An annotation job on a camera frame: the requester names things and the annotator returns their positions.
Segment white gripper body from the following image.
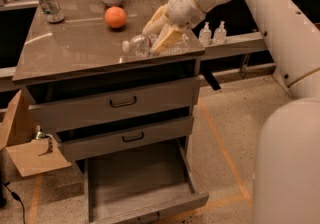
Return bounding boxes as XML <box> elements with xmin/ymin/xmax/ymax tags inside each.
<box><xmin>166</xmin><ymin>0</ymin><xmax>205</xmax><ymax>28</ymax></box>

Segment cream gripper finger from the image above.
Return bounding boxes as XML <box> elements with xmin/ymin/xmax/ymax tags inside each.
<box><xmin>150</xmin><ymin>24</ymin><xmax>184</xmax><ymax>54</ymax></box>
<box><xmin>142</xmin><ymin>4</ymin><xmax>171</xmax><ymax>35</ymax></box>

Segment clear plastic water bottle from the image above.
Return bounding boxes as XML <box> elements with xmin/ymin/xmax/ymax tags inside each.
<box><xmin>122</xmin><ymin>34</ymin><xmax>189</xmax><ymax>57</ymax></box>

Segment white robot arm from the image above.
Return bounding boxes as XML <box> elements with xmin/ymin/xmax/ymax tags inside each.
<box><xmin>143</xmin><ymin>0</ymin><xmax>320</xmax><ymax>224</ymax></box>

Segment left sanitizer pump bottle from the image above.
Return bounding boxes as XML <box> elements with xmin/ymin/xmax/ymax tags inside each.
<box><xmin>199</xmin><ymin>22</ymin><xmax>212</xmax><ymax>46</ymax></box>

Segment sanitizer pump bottle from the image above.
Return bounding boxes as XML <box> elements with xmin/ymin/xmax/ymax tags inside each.
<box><xmin>213</xmin><ymin>21</ymin><xmax>227</xmax><ymax>44</ymax></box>
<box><xmin>199</xmin><ymin>22</ymin><xmax>212</xmax><ymax>46</ymax></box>

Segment right sanitizer pump bottle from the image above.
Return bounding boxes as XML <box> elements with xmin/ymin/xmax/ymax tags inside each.
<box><xmin>213</xmin><ymin>21</ymin><xmax>227</xmax><ymax>44</ymax></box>

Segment grey drawer cabinet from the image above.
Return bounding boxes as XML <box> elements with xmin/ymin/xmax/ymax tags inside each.
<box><xmin>12</xmin><ymin>0</ymin><xmax>210</xmax><ymax>224</ymax></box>

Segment middle grey drawer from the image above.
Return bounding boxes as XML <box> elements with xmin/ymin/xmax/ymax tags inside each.
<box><xmin>58</xmin><ymin>115</ymin><xmax>194</xmax><ymax>161</ymax></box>

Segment top grey drawer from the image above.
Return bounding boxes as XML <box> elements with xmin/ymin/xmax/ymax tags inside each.
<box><xmin>29</xmin><ymin>76</ymin><xmax>200</xmax><ymax>133</ymax></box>

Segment open bottom grey drawer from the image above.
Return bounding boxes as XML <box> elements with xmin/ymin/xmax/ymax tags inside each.
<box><xmin>84</xmin><ymin>139</ymin><xmax>209</xmax><ymax>224</ymax></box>

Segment orange fruit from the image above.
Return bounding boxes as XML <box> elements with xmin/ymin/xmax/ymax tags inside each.
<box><xmin>104</xmin><ymin>7</ymin><xmax>127</xmax><ymax>29</ymax></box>

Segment crushed soda can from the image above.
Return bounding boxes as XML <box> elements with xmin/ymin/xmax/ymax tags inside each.
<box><xmin>38</xmin><ymin>0</ymin><xmax>64</xmax><ymax>23</ymax></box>

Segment cardboard box on left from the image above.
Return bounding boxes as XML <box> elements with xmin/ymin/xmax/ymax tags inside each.
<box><xmin>0</xmin><ymin>91</ymin><xmax>71</xmax><ymax>177</ymax></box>

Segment black power cable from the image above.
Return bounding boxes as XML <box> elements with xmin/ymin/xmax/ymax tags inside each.
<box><xmin>2</xmin><ymin>181</ymin><xmax>27</xmax><ymax>224</ymax></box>

